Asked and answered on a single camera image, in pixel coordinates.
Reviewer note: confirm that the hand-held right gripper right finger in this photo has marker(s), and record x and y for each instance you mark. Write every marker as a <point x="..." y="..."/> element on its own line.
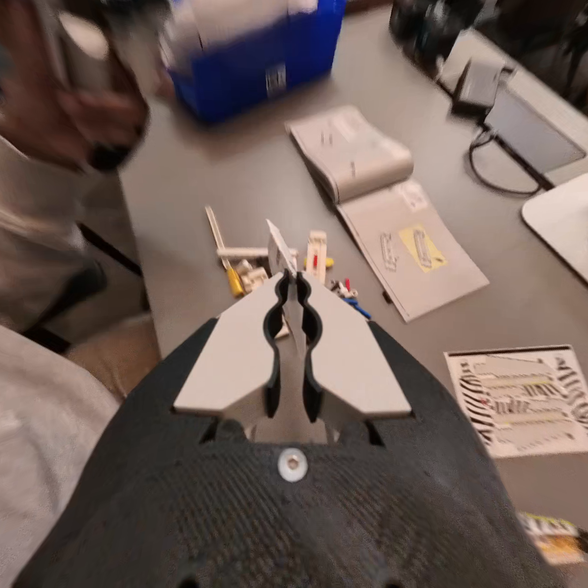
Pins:
<point x="353" y="367"/>

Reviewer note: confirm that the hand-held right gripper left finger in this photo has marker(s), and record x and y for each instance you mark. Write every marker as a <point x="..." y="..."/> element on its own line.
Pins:
<point x="229" y="363"/>

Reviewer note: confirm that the pile of lego pieces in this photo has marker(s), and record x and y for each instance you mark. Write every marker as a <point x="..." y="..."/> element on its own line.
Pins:
<point x="250" y="275"/>

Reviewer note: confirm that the white paper bag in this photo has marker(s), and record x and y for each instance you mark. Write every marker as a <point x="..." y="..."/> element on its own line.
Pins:
<point x="280" y="248"/>

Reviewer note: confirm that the person's left forearm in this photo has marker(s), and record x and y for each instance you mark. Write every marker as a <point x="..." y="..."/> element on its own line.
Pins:
<point x="36" y="220"/>

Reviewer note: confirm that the black lego pin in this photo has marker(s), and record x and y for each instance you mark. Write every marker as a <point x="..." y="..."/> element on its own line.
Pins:
<point x="387" y="297"/>

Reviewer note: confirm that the yellow lego panel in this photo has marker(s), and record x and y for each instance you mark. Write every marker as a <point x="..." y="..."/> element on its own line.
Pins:
<point x="235" y="282"/>

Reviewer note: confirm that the person's left hand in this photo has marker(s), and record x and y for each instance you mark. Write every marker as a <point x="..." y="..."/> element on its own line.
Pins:
<point x="92" y="115"/>

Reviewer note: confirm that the open instruction booklet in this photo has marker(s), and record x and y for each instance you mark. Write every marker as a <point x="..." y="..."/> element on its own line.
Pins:
<point x="413" y="257"/>

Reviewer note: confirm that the white printed paper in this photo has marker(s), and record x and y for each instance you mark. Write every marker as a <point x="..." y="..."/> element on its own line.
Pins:
<point x="229" y="23"/>

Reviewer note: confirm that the blue plastic box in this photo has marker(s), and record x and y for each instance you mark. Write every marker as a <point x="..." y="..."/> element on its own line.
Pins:
<point x="239" y="78"/>

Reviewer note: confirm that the zebra striped sticker sheet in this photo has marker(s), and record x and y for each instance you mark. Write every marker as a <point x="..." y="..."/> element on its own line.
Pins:
<point x="514" y="399"/>

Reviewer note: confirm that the person's torso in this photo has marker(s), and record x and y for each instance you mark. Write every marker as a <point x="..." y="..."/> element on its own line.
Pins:
<point x="36" y="436"/>

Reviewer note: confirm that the white lamp base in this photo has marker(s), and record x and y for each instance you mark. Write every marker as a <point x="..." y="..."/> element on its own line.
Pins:
<point x="560" y="220"/>

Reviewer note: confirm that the white lego frame red pin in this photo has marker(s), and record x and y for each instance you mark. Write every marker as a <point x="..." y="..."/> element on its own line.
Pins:
<point x="317" y="246"/>

